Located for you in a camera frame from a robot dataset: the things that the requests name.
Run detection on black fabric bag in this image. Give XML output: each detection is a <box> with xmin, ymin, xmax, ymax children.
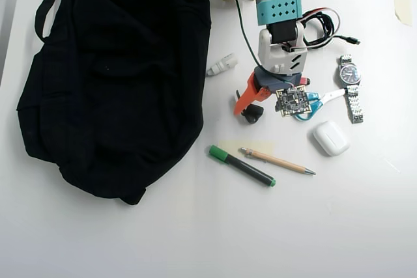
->
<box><xmin>16</xmin><ymin>0</ymin><xmax>212</xmax><ymax>206</ymax></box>

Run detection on green black marker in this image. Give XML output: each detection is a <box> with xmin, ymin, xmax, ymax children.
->
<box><xmin>208</xmin><ymin>145</ymin><xmax>277</xmax><ymax>188</ymax></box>

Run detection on bare camera circuit board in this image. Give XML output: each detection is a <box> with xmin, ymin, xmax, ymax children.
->
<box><xmin>274</xmin><ymin>85</ymin><xmax>310</xmax><ymax>119</ymax></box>

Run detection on short beige masking tape piece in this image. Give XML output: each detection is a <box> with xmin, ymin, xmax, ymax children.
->
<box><xmin>393</xmin><ymin>0</ymin><xmax>413</xmax><ymax>27</ymax></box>

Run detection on red white servo wires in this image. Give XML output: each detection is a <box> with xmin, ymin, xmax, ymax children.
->
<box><xmin>282</xmin><ymin>7</ymin><xmax>341</xmax><ymax>54</ymax></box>

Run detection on small white adapter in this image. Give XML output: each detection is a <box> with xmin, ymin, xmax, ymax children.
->
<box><xmin>205</xmin><ymin>52</ymin><xmax>239</xmax><ymax>77</ymax></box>

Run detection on silver wristwatch blue dial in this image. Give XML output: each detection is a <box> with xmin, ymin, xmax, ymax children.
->
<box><xmin>335</xmin><ymin>53</ymin><xmax>364</xmax><ymax>125</ymax></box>

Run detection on white earbuds case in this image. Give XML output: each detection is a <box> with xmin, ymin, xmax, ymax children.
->
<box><xmin>312</xmin><ymin>120</ymin><xmax>351</xmax><ymax>158</ymax></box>

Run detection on black bike light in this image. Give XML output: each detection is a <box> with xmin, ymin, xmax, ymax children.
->
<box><xmin>234</xmin><ymin>89</ymin><xmax>265</xmax><ymax>125</ymax></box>

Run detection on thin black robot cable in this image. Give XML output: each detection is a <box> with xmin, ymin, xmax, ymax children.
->
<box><xmin>217</xmin><ymin>0</ymin><xmax>263</xmax><ymax>71</ymax></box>

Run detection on blue handled scissors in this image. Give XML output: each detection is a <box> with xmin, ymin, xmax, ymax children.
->
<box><xmin>292</xmin><ymin>88</ymin><xmax>346</xmax><ymax>122</ymax></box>

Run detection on black braided USB cable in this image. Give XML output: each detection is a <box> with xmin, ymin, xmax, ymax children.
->
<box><xmin>301</xmin><ymin>10</ymin><xmax>361</xmax><ymax>49</ymax></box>

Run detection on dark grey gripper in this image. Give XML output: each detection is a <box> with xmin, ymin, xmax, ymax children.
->
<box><xmin>233</xmin><ymin>65</ymin><xmax>302</xmax><ymax>116</ymax></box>

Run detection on wooden ballpoint pen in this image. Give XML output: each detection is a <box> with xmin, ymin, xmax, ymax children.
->
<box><xmin>240</xmin><ymin>146</ymin><xmax>317</xmax><ymax>176</ymax></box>

